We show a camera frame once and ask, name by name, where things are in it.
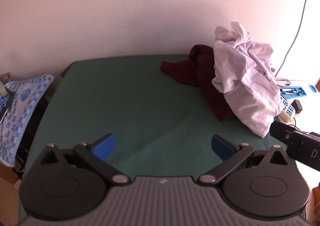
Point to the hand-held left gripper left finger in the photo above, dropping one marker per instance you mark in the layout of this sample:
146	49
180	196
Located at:
106	145

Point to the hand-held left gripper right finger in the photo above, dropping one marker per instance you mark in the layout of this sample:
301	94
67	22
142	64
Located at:
220	146

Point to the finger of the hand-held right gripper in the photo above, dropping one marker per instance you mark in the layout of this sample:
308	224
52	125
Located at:
281	131

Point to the white shirt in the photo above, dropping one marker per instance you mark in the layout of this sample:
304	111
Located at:
250	78

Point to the beige keypad with blue buttons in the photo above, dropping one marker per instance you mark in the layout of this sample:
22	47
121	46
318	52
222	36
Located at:
287	111

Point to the black power adapter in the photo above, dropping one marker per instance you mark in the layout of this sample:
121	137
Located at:
298	106

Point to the blue pen tray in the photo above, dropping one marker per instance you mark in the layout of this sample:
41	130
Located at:
300	90

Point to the green table cover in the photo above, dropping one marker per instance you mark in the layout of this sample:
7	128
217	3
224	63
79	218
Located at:
125	103

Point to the blue round lid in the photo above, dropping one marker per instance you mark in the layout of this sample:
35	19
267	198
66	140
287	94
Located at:
312	88

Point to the dark red garment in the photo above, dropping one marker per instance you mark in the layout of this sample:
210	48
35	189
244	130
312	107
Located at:
200	71

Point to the blue patterned towel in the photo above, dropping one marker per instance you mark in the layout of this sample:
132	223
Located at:
25	96

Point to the plain cardboard box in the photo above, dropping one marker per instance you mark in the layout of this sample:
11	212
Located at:
7	178

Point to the dark teal stand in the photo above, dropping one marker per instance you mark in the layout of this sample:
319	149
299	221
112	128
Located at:
10	100

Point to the dark furniture frame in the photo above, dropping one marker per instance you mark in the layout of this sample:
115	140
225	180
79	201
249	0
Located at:
32	126

